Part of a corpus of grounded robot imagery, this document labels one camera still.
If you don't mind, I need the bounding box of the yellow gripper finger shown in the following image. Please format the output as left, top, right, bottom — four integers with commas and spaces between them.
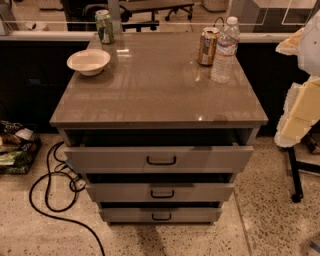
275, 28, 304, 56
274, 78, 320, 148

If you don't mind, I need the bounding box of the clear plastic water bottle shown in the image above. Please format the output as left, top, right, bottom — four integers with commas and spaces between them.
211, 16, 240, 83

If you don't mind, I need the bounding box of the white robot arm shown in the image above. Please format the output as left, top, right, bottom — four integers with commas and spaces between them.
274, 11, 320, 148

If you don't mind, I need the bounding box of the white paper bowl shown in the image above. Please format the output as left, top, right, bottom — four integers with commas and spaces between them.
67, 49, 111, 76

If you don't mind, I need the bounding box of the gold soda can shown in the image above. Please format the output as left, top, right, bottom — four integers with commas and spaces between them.
198, 27, 219, 66

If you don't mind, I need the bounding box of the black rolling stand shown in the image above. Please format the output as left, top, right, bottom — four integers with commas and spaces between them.
287, 133, 320, 203

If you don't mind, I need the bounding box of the grey three-drawer cabinet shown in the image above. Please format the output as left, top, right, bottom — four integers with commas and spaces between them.
50, 32, 268, 211

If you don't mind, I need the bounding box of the black office chair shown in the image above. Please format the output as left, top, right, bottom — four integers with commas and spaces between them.
82, 0, 194, 32

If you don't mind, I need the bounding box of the bottom grey drawer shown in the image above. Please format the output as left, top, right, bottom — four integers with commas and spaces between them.
100, 207, 222, 223

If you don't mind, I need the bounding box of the grey drawer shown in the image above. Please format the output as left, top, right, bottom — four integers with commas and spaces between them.
100, 207, 222, 223
87, 183, 234, 203
65, 146, 253, 174

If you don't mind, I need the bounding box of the middle grey drawer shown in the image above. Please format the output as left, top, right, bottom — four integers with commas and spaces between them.
87, 183, 234, 203

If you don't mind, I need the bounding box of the green soda can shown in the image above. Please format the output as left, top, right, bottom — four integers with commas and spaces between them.
95, 9, 114, 44

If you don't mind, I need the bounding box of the top grey drawer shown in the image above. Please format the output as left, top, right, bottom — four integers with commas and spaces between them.
65, 146, 253, 174

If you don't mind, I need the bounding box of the basket of snack bags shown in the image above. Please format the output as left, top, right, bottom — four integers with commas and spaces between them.
0, 120, 42, 175

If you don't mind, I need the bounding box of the black floor cable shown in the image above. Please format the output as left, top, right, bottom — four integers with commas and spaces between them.
28, 141, 106, 256

